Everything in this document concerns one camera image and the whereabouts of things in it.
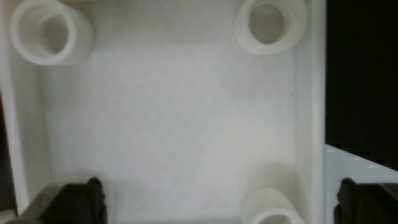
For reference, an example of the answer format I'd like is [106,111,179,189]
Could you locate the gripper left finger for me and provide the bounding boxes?
[38,177,108,224]

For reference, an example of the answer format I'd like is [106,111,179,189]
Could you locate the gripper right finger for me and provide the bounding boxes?
[333,178,398,224]

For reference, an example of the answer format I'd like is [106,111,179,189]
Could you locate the white square tabletop tray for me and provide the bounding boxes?
[0,0,323,224]

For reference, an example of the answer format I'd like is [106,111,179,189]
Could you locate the white paper tag sheet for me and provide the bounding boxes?
[323,143,398,188]

